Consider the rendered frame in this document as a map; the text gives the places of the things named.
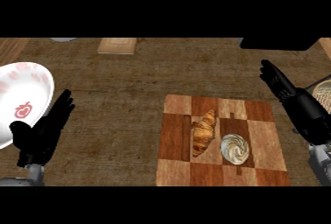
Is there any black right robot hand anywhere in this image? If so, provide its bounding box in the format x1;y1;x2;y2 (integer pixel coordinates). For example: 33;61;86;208
259;59;331;146

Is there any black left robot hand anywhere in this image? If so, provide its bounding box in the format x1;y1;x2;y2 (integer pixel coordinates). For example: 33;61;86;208
9;88;77;168

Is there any checkered wooden cutting board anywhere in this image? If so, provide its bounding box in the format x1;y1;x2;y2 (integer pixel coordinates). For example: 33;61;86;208
156;94;292;187

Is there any white plate with red print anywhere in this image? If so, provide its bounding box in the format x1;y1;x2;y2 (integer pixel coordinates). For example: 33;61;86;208
0;61;57;151

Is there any black appliance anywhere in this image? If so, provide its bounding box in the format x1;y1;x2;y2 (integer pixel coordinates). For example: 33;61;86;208
238;38;323;52

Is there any golden brown croissant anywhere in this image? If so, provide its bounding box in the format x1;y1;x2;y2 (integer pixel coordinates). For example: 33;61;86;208
191;108;218;158

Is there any brown wooden panel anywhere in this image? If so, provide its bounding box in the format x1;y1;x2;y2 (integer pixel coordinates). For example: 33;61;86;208
0;38;33;67

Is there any pale wooden block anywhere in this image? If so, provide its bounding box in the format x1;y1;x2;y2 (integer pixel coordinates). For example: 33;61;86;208
98;38;139;55

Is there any wire tiered basket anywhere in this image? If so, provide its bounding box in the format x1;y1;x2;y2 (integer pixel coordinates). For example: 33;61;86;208
305;74;331;115

